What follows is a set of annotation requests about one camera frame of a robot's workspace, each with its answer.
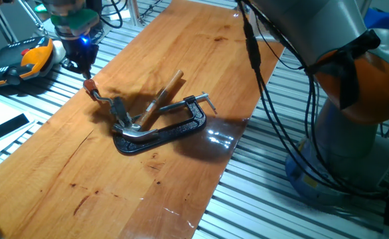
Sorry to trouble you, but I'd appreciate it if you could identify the green wrist mount plate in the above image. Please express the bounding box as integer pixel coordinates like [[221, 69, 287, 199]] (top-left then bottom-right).
[[50, 8, 101, 33]]

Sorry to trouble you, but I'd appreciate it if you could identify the grey metal frame bar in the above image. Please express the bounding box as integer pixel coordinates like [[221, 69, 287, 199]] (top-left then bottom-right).
[[0, 0, 19, 44]]

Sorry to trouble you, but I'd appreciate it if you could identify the white egg-shaped object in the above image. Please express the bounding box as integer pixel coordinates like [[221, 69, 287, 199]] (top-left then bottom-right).
[[52, 40, 68, 64]]

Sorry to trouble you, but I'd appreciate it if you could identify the glossy wooden board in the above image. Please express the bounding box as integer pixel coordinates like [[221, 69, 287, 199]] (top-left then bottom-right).
[[0, 0, 285, 239]]

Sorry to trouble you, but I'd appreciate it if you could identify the small white box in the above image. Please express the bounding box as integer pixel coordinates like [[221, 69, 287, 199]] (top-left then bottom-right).
[[102, 9, 132, 21]]

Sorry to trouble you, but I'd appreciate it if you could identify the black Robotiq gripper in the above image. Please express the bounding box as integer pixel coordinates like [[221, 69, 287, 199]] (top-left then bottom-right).
[[60, 32, 100, 81]]

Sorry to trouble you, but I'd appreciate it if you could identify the black orange teach pendant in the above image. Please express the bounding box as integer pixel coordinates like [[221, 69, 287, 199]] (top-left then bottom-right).
[[0, 35, 55, 89]]

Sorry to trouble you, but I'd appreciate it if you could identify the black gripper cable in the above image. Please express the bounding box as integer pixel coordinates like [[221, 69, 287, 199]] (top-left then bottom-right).
[[98, 0, 129, 29]]

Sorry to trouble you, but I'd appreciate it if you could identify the white smartphone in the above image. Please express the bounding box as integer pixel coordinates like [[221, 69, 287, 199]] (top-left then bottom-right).
[[0, 112, 36, 143]]

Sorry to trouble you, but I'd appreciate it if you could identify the wooden handle claw hammer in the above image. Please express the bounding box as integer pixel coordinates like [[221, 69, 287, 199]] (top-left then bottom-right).
[[112, 68, 185, 143]]

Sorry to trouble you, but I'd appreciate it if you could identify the blue plastic bag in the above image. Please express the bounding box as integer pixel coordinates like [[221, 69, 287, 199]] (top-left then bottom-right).
[[363, 8, 389, 31]]

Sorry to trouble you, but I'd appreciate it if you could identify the black steel C-clamp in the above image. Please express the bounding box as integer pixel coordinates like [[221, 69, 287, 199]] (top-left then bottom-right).
[[112, 92, 218, 155]]

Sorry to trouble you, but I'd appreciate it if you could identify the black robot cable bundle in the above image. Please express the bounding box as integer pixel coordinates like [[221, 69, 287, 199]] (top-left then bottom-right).
[[236, 0, 389, 200]]

